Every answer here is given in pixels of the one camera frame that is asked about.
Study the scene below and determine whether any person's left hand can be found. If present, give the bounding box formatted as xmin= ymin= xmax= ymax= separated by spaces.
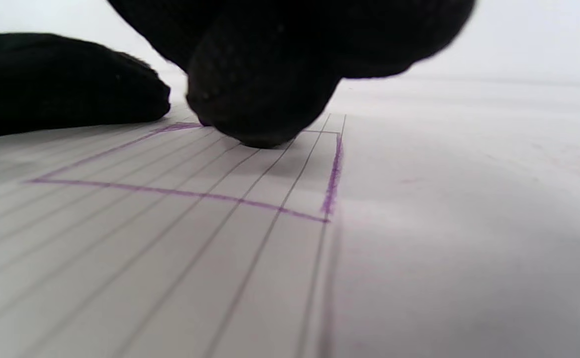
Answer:
xmin=0 ymin=30 xmax=171 ymax=141

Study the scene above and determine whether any person's right hand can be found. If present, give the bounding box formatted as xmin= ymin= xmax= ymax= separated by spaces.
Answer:
xmin=106 ymin=0 xmax=477 ymax=149

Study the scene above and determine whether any white lined paper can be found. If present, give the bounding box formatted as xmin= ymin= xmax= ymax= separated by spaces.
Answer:
xmin=0 ymin=102 xmax=348 ymax=358

